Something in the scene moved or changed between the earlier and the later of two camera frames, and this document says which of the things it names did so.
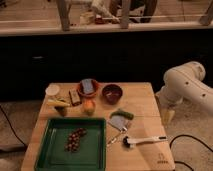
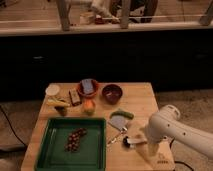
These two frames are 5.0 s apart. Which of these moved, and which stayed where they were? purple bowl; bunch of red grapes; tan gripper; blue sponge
Moved: tan gripper
Stayed: bunch of red grapes; blue sponge; purple bowl
